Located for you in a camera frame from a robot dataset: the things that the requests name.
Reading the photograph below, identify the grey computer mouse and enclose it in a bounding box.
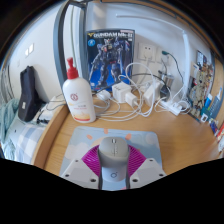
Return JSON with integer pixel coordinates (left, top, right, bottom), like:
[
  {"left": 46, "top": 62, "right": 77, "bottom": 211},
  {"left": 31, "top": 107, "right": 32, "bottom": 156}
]
[{"left": 97, "top": 136, "right": 131, "bottom": 192}]

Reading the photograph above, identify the plaid bedding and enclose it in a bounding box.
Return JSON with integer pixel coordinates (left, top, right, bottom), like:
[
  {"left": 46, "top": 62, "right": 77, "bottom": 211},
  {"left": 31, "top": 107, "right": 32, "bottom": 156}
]
[{"left": 6, "top": 119, "right": 48, "bottom": 165}]

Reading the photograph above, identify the white wall socket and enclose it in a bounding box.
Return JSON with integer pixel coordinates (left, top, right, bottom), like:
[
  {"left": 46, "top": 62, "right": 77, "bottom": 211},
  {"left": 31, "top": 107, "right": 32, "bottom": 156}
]
[{"left": 138, "top": 42, "right": 158, "bottom": 63}]

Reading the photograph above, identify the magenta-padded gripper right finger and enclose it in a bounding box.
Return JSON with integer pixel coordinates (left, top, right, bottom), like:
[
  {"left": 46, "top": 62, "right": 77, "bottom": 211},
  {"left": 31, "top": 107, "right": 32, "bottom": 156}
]
[{"left": 126, "top": 144, "right": 167, "bottom": 190}]

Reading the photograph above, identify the blue packet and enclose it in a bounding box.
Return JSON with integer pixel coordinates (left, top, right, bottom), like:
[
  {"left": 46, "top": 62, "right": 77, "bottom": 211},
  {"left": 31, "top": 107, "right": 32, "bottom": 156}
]
[{"left": 208, "top": 118, "right": 220, "bottom": 134}]

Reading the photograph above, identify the blue robot model kit box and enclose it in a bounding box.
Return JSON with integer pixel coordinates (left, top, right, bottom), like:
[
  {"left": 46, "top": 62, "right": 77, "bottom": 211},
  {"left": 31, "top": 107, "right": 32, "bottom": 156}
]
[{"left": 85, "top": 28, "right": 136, "bottom": 93}]

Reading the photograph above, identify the brown tree creature figurine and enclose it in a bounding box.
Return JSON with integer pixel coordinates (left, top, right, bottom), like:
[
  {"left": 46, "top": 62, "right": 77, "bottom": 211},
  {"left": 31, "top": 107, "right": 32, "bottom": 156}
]
[{"left": 190, "top": 69, "right": 208, "bottom": 112}]

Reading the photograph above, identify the pastel cloud print mouse pad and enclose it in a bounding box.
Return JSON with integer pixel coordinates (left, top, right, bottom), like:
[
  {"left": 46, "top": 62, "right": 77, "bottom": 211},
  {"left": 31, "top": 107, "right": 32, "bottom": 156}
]
[{"left": 59, "top": 125, "right": 163, "bottom": 177}]

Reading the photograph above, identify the white red-pump lotion bottle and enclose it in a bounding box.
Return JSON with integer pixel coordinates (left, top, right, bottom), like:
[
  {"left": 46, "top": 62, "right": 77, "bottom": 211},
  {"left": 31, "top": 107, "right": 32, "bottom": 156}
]
[{"left": 62, "top": 57, "right": 97, "bottom": 124}]

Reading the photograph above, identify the metal cup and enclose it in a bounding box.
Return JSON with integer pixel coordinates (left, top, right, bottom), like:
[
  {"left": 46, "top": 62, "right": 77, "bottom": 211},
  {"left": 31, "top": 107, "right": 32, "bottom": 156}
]
[{"left": 158, "top": 69, "right": 175, "bottom": 89}]

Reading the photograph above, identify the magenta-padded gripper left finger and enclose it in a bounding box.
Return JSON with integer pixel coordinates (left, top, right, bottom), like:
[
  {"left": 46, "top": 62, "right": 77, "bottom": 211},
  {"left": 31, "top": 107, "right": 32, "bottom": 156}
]
[{"left": 59, "top": 144, "right": 104, "bottom": 190}]

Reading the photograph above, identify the white charger block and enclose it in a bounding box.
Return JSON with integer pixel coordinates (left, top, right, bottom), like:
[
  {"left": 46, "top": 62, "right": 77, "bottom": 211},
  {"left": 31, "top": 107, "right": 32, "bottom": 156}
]
[
  {"left": 143, "top": 79, "right": 163, "bottom": 108},
  {"left": 111, "top": 82, "right": 138, "bottom": 108}
]

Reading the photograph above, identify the white power strip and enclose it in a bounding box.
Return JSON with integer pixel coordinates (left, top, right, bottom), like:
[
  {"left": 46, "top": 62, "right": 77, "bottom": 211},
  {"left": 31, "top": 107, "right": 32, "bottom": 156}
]
[{"left": 159, "top": 99, "right": 184, "bottom": 117}]

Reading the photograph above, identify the white wall switch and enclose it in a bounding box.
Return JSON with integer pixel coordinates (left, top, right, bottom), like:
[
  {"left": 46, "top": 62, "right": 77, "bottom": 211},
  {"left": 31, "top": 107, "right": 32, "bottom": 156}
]
[{"left": 23, "top": 43, "right": 35, "bottom": 57}]

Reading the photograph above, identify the colourful printed box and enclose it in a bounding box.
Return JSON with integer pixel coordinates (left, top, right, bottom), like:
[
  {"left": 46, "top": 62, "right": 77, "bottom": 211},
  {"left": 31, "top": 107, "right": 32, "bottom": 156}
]
[{"left": 194, "top": 49, "right": 215, "bottom": 88}]

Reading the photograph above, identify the small white cube clock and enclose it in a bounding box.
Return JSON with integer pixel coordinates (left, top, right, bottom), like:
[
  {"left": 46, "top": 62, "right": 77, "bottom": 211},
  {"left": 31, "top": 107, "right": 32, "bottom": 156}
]
[{"left": 199, "top": 113, "right": 210, "bottom": 124}]

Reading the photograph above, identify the white desk lamp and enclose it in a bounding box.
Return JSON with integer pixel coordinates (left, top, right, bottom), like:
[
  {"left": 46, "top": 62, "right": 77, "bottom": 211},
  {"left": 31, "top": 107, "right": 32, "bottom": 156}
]
[{"left": 114, "top": 12, "right": 192, "bottom": 98}]

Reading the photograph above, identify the blue tube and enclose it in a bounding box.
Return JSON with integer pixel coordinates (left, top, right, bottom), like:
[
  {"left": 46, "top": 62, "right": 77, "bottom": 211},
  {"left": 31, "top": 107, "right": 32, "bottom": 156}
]
[{"left": 203, "top": 93, "right": 214, "bottom": 118}]

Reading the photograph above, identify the grey metal shelf frame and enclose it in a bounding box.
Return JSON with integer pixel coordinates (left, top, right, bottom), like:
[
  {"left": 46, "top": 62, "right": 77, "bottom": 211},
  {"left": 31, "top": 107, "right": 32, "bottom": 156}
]
[{"left": 53, "top": 0, "right": 89, "bottom": 89}]

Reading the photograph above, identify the black bag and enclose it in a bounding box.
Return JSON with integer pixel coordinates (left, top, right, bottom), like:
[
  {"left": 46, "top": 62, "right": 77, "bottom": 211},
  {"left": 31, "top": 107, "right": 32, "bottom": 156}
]
[{"left": 17, "top": 65, "right": 44, "bottom": 123}]

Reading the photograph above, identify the teal blanket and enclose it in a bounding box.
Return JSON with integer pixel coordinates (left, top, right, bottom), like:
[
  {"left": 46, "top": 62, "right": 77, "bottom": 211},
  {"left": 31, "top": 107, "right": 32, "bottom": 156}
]
[{"left": 0, "top": 98, "right": 20, "bottom": 161}]

